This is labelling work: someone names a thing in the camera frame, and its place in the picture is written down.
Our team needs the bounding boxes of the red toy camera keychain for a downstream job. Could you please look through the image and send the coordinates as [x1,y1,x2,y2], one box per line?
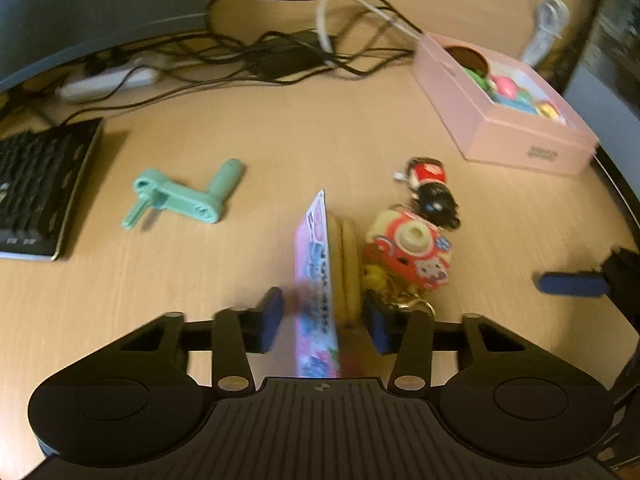
[363,206,451,290]

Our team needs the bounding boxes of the red black doll keychain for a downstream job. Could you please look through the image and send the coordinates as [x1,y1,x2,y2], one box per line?
[394,157,461,230]

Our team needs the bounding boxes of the yellow small toy charm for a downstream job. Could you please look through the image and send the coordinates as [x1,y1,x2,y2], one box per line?
[362,264,435,315]

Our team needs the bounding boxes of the pink cardboard box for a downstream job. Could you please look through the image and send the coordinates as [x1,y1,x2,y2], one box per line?
[412,34,598,176]

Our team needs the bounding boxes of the colourful toys in box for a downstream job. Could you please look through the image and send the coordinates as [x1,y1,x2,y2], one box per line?
[444,46,567,125]

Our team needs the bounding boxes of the black keyboard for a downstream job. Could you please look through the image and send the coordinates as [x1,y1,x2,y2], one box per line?
[0,118,104,261]

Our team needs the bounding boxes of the black power adapter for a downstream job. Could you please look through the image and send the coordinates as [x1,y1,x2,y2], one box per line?
[244,29,328,82]

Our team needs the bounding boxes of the white power strip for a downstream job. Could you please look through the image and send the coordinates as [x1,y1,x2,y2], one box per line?
[55,58,160,104]

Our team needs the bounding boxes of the curved monitor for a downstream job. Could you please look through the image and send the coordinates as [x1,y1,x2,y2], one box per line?
[1,0,207,90]

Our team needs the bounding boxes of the green plastic crank handle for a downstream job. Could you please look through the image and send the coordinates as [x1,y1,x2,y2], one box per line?
[122,158,245,230]

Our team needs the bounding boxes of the grey bundled cable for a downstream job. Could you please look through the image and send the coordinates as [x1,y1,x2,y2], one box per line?
[519,0,572,68]

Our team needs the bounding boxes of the white thick cable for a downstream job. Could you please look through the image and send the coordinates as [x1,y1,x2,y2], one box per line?
[316,0,426,57]

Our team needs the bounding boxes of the black cable bundle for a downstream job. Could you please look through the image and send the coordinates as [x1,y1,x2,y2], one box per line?
[60,0,426,129]

